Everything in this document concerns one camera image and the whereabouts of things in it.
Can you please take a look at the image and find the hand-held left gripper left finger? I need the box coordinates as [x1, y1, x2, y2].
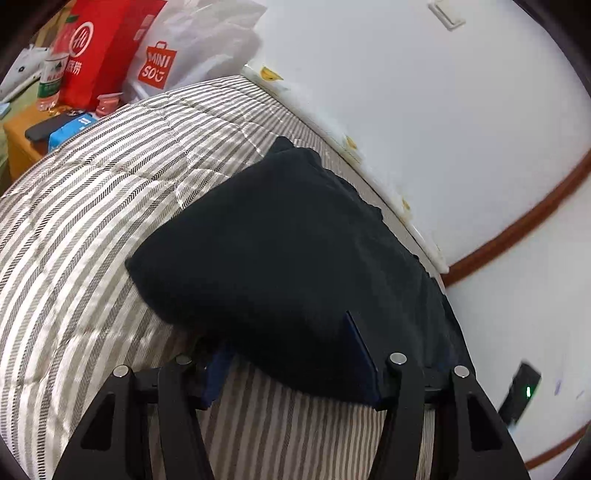
[52, 342, 236, 480]

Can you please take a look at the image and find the brown wooden trim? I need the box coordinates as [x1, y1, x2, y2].
[445, 159, 591, 287]

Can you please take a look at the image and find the striped bed mattress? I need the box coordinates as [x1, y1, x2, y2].
[0, 74, 462, 480]

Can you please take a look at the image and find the black printed shirt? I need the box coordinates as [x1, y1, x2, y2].
[124, 136, 478, 409]

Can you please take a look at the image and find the blue tissue box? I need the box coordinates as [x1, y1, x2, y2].
[47, 113, 99, 153]

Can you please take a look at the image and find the clear plastic water bottle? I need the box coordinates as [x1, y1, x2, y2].
[37, 34, 70, 109]

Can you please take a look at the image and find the white plastic shopping bag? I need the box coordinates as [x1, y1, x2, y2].
[122, 0, 269, 104]

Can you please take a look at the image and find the white floral pillow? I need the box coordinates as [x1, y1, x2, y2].
[0, 44, 51, 102]

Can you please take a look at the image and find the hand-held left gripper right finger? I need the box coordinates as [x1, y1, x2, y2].
[344, 310, 532, 480]

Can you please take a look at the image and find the red paper shopping bag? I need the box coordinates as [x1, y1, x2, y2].
[60, 0, 167, 112]

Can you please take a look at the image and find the wooden nightstand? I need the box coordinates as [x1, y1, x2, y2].
[4, 104, 61, 181]

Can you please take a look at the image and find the white wall light switch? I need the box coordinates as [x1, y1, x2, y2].
[427, 0, 466, 32]

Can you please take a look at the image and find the black smartphone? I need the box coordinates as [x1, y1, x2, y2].
[24, 113, 75, 142]

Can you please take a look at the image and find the black device with green light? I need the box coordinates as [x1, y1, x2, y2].
[498, 362, 542, 424]

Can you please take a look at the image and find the pink plastic cup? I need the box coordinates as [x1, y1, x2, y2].
[96, 91, 123, 118]

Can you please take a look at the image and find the green blanket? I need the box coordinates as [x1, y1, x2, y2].
[0, 80, 42, 125]

